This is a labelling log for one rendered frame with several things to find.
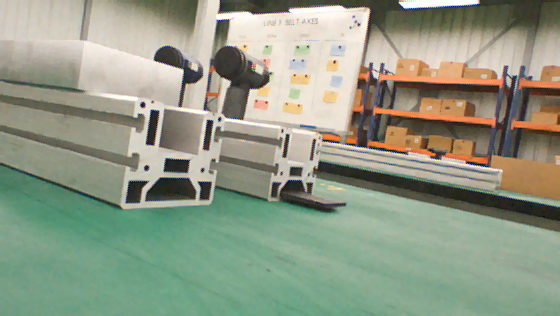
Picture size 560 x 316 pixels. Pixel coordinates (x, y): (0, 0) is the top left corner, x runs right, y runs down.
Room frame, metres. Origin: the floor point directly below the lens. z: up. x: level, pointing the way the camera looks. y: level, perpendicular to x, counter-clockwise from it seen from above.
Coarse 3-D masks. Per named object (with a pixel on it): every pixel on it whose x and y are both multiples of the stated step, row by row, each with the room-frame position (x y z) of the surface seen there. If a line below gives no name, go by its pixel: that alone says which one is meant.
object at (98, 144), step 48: (0, 96) 0.47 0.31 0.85; (48, 96) 0.39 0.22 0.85; (96, 96) 0.35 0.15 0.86; (0, 144) 0.44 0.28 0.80; (48, 144) 0.41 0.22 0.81; (96, 144) 0.35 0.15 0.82; (144, 144) 0.34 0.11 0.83; (192, 144) 0.39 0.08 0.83; (96, 192) 0.34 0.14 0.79; (144, 192) 0.34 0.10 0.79; (192, 192) 0.39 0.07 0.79
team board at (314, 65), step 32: (256, 32) 4.12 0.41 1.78; (288, 32) 3.89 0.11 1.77; (320, 32) 3.68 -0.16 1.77; (352, 32) 3.49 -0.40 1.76; (288, 64) 3.85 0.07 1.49; (320, 64) 3.65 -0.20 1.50; (352, 64) 3.46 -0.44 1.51; (224, 96) 4.30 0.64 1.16; (256, 96) 4.05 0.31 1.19; (288, 96) 3.81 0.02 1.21; (320, 96) 3.61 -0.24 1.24; (352, 96) 3.43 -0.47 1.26; (320, 128) 3.58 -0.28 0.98
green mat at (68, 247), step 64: (0, 192) 0.32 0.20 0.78; (64, 192) 0.35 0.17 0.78; (320, 192) 0.66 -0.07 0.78; (0, 256) 0.19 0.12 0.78; (64, 256) 0.21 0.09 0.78; (128, 256) 0.22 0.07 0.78; (192, 256) 0.24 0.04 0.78; (256, 256) 0.26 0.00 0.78; (320, 256) 0.28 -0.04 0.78; (384, 256) 0.31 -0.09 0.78; (448, 256) 0.35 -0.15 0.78; (512, 256) 0.39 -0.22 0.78
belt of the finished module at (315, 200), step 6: (282, 192) 0.51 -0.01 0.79; (288, 192) 0.52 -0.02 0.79; (294, 192) 0.53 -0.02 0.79; (300, 192) 0.54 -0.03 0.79; (294, 198) 0.49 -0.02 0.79; (300, 198) 0.49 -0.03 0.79; (306, 198) 0.49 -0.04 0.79; (312, 198) 0.50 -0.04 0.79; (318, 198) 0.51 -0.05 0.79; (324, 198) 0.51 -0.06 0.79; (330, 198) 0.52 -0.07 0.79; (312, 204) 0.48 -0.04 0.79; (318, 204) 0.47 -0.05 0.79; (324, 204) 0.47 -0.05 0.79; (330, 204) 0.48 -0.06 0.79; (336, 204) 0.49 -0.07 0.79; (342, 204) 0.50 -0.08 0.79
